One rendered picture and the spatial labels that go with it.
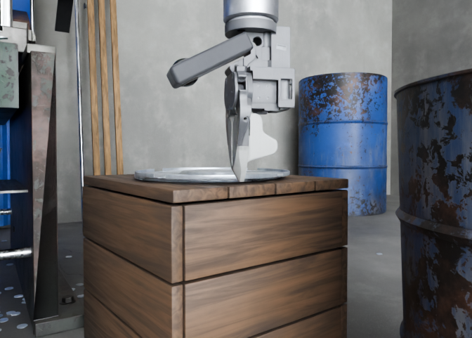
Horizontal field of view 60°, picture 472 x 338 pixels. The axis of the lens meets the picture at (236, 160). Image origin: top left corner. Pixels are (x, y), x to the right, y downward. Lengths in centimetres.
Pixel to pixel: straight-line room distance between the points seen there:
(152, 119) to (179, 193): 205
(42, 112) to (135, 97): 162
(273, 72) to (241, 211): 22
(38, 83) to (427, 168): 80
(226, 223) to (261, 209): 7
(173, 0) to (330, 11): 138
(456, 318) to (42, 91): 87
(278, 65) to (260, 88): 4
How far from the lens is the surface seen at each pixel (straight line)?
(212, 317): 64
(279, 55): 57
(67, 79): 250
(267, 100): 55
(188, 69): 53
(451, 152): 46
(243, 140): 53
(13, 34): 117
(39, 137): 99
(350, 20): 376
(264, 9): 56
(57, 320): 105
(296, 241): 72
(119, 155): 225
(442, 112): 47
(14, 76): 106
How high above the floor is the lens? 40
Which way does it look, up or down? 1 degrees down
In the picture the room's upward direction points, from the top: straight up
